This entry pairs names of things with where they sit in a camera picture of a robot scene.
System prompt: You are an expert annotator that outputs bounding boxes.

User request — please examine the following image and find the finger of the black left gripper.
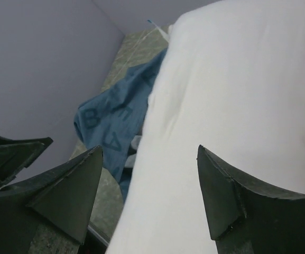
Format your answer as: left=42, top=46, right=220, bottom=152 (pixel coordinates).
left=0, top=136, right=53, bottom=187

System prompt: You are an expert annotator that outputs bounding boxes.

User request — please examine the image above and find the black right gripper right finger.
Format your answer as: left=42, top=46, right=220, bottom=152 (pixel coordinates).
left=197, top=146, right=305, bottom=253

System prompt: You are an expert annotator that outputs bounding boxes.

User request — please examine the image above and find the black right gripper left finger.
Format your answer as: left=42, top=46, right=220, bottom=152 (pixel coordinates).
left=0, top=147, right=103, bottom=253

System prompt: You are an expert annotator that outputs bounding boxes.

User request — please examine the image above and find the blue cartoon print pillowcase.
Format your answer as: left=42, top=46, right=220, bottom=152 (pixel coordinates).
left=74, top=49, right=167, bottom=199

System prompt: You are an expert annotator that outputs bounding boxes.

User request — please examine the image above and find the white pillow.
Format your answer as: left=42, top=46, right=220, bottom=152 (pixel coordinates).
left=107, top=1, right=305, bottom=253

